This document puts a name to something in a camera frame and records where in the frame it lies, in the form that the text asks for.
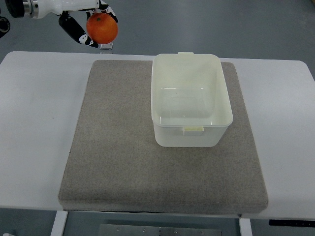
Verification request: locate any grey felt mat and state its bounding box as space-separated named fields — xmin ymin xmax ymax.
xmin=59 ymin=60 xmax=268 ymax=214

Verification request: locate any grey metal base plate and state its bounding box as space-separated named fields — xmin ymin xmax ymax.
xmin=98 ymin=224 xmax=222 ymax=236

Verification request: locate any white table leg right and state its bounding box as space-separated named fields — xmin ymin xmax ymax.
xmin=239 ymin=218 xmax=253 ymax=236

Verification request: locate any orange fruit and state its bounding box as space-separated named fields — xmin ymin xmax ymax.
xmin=86 ymin=13 xmax=118 ymax=44

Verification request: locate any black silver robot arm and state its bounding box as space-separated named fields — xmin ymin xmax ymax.
xmin=5 ymin=0 xmax=118 ymax=48

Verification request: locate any black control panel strip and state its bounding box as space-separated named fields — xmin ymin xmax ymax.
xmin=269 ymin=219 xmax=315 ymax=228

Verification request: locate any white table leg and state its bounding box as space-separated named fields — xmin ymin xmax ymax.
xmin=239 ymin=218 xmax=253 ymax=236
xmin=50 ymin=211 xmax=68 ymax=236

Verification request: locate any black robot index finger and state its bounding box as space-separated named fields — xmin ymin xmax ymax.
xmin=94 ymin=1 xmax=118 ymax=23

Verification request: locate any small clear plastic case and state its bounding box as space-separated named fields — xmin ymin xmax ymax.
xmin=99 ymin=42 xmax=113 ymax=50

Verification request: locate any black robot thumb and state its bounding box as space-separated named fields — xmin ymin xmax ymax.
xmin=59 ymin=11 xmax=98 ymax=48

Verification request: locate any white table leg left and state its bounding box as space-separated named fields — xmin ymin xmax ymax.
xmin=50 ymin=211 xmax=68 ymax=236

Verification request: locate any white plastic box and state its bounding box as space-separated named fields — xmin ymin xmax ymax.
xmin=151 ymin=52 xmax=233 ymax=147

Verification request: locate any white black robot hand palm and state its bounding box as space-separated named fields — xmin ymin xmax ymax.
xmin=36 ymin=0 xmax=99 ymax=19

